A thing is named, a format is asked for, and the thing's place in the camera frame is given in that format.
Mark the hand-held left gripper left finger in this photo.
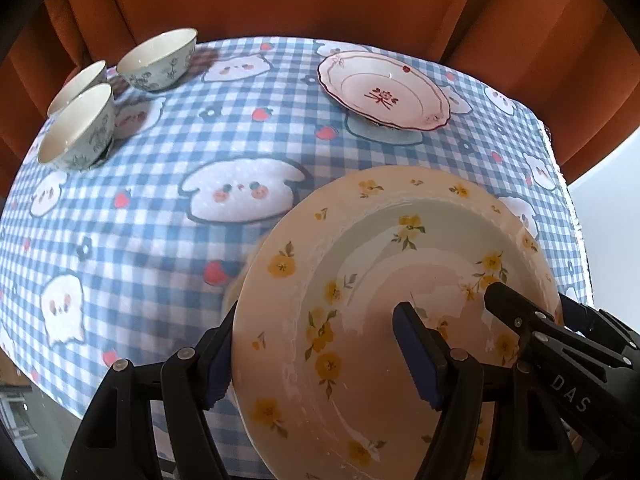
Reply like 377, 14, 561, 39
60, 304, 239, 480

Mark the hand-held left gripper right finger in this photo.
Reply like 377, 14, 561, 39
392, 301, 572, 480

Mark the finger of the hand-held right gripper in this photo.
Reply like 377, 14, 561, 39
483, 281, 569, 357
560, 292, 640, 377

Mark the yellow floral plate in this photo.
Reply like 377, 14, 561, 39
231, 165, 565, 480

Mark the green floral bowl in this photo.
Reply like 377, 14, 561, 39
37, 83, 116, 172
116, 28, 199, 93
47, 60, 109, 117

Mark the blue checked printed tablecloth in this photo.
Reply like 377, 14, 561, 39
0, 36, 595, 463

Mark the red patterned scalloped plate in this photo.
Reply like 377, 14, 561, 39
317, 51, 452, 133

